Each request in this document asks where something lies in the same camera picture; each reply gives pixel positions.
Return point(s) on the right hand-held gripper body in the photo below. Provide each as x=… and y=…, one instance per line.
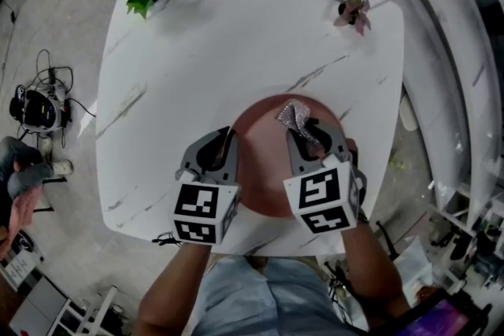
x=321, y=193

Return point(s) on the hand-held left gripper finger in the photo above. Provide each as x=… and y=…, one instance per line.
x=233, y=161
x=193, y=157

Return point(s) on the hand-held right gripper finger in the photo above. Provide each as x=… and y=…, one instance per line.
x=338, y=141
x=293, y=161

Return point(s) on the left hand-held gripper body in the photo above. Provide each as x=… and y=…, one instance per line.
x=197, y=208

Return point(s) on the large pink plate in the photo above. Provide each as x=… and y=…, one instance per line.
x=264, y=169

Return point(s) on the silver glitter sponge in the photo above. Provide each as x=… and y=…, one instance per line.
x=293, y=116

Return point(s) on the person's right forearm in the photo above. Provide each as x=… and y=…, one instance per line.
x=370, y=271

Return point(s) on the person's left forearm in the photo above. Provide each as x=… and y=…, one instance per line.
x=173, y=287

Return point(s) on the person's right hand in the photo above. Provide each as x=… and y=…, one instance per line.
x=351, y=145

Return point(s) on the small green floor scrap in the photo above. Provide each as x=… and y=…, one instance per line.
x=397, y=164

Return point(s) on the white oval floor object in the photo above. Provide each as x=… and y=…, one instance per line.
x=409, y=115

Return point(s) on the person's light blue shirt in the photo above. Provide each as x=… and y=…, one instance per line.
x=267, y=299

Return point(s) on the white plastic bag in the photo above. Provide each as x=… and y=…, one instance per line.
x=413, y=263

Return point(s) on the pink potted plant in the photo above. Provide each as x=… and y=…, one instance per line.
x=354, y=13

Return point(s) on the white metal shelving rack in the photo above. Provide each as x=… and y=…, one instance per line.
x=453, y=51

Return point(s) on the black screen device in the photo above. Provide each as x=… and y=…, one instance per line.
x=445, y=316

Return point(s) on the white paper sign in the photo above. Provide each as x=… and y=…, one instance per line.
x=21, y=267

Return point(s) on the white frame stool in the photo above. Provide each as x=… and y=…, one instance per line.
x=86, y=311

